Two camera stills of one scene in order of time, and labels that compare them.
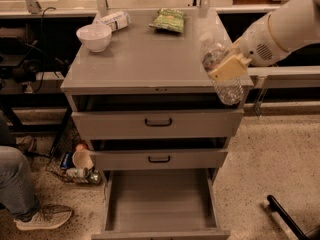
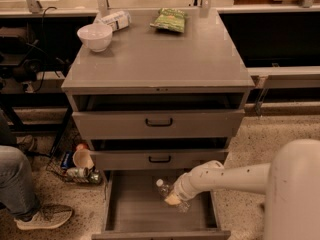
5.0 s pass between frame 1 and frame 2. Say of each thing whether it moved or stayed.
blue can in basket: stayed
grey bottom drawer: stayed
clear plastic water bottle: moved
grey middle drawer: stayed
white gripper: moved
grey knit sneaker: stayed
